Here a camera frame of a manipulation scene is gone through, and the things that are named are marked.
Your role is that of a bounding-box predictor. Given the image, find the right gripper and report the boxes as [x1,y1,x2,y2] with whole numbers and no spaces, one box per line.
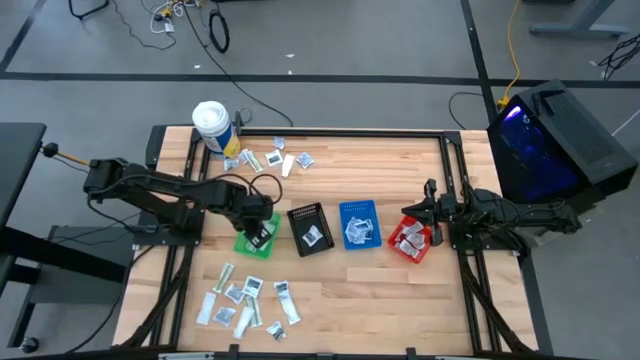
[401,178,457,246]

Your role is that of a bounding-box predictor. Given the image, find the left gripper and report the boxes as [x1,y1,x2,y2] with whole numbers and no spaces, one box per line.
[237,193,275,250]

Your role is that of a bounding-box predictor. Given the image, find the long white packet dark end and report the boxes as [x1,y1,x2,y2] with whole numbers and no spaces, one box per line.
[272,279,303,327]

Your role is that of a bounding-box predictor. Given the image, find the green plastic basket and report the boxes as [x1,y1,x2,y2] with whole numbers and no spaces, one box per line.
[233,212,282,261]

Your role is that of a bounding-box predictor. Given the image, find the red plastic basket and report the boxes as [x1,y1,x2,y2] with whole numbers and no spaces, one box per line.
[387,214,436,265]

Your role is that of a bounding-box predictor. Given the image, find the blue plastic basket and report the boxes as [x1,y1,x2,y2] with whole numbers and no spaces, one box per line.
[338,199,383,251]

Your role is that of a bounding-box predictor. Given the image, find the black plastic basket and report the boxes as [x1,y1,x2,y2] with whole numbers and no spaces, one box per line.
[286,201,336,258]

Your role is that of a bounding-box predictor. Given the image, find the crumpled silver dark packet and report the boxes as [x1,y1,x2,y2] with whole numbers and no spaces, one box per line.
[265,320,287,343]

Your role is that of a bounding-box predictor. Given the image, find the white wipes canister blue label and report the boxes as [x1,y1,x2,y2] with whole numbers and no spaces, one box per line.
[191,100,242,160]

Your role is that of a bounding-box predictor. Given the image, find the black control box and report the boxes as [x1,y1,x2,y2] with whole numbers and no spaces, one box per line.
[145,124,168,170]

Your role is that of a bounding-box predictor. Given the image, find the black computer tower blue light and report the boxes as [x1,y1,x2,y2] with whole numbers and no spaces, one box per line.
[485,79,640,209]

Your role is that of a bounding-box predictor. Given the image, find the grey desk leg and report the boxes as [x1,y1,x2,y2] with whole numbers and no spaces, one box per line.
[522,0,632,40]

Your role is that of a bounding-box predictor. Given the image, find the black desk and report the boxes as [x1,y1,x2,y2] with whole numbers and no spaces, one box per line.
[0,122,129,351]

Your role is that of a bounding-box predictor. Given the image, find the black stand base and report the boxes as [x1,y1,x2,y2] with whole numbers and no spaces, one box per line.
[67,0,111,21]

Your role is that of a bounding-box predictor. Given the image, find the left wrist cable loop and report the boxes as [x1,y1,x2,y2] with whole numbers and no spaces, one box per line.
[247,172,284,207]

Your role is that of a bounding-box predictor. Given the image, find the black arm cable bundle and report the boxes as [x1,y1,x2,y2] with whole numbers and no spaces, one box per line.
[457,249,534,357]
[119,244,196,351]

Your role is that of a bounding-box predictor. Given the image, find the black cable loop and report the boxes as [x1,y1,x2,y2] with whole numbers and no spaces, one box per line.
[447,90,485,131]

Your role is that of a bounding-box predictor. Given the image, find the black aluminium table frame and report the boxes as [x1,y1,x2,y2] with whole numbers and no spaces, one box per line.
[114,124,539,360]

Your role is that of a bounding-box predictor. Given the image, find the long black cable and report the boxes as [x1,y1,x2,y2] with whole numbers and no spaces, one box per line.
[182,0,295,128]

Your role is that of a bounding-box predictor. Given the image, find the yellow extension cable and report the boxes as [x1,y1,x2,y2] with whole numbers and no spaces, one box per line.
[497,0,522,109]

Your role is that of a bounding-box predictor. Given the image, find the coiled black cable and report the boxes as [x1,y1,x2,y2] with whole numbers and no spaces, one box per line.
[208,8,232,54]

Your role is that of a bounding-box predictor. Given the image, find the yellow cable with black knob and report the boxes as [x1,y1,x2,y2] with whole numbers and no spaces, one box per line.
[42,142,92,167]

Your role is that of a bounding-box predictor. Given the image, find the thin black cable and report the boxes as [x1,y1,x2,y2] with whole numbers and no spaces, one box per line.
[108,0,178,51]

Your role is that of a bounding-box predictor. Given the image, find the white power cords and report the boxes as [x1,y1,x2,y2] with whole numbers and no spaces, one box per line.
[148,0,201,35]

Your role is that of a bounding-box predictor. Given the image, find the black cable bundle tangled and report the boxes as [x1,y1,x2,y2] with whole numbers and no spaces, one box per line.
[597,32,640,81]

